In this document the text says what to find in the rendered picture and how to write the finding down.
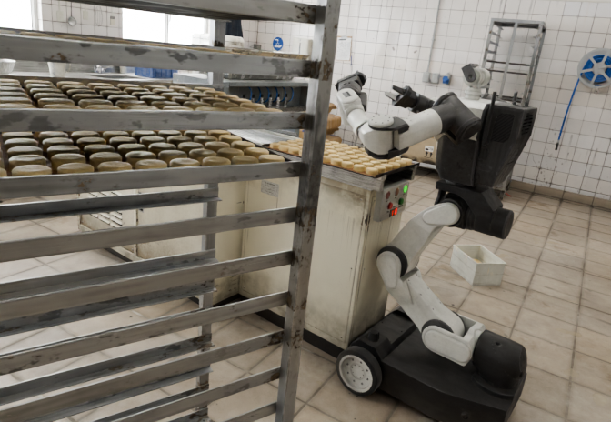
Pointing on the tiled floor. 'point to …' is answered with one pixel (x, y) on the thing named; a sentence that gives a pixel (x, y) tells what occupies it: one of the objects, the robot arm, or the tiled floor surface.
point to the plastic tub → (477, 265)
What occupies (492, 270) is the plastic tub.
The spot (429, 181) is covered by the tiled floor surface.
